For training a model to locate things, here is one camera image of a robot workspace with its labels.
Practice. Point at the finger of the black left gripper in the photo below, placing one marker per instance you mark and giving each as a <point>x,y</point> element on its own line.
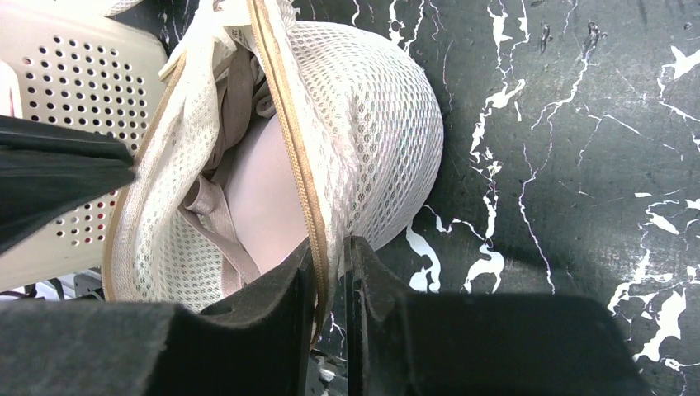
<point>48,170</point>

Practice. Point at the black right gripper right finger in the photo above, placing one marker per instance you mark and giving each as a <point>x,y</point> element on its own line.
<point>402,342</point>

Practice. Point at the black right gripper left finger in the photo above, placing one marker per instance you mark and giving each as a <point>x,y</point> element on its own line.
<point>254,342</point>

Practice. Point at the beige mauve bra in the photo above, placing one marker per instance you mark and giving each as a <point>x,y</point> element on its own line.
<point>245,201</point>

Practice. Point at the beige-trimmed white mesh laundry bag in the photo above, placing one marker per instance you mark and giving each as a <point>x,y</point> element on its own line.
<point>362,128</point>

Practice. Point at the cream plastic laundry basket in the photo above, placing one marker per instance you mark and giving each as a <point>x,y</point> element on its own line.
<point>78,92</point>

